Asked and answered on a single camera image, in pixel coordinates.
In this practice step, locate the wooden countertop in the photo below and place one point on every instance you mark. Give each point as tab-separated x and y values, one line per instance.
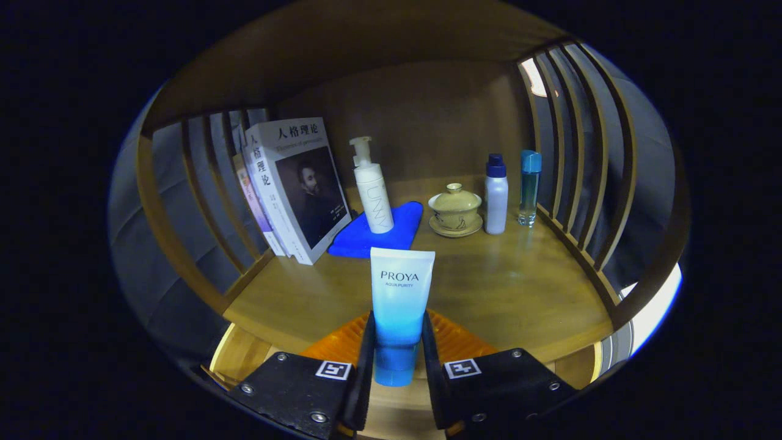
501	287

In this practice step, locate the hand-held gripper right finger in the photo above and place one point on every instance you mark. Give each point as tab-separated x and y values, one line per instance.
431	379

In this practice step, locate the thin white book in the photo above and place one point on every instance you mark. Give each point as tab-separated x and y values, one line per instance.
276	238

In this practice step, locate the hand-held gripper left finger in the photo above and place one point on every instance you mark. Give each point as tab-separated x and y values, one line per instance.
365	379

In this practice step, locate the wooden cabinet with slatted sides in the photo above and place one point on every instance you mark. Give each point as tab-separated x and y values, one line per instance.
427	110

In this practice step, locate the yellow lidded teacup with saucer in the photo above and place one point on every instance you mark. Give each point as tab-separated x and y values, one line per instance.
455	211

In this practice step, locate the blue cosmetic tube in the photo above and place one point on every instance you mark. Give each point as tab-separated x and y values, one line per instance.
400	293

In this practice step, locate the white bottle with blue cap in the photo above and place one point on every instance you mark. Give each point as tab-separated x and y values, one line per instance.
496	201

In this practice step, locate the white book with portrait cover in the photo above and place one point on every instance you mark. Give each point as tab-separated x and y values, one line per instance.
305	189

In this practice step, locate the white pump bottle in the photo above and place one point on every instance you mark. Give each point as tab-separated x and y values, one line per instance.
374	201

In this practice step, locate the teal glass bottle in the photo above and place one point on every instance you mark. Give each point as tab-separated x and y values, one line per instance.
529	189

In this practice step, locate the folded blue cloth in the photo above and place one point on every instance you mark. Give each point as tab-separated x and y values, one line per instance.
354	241

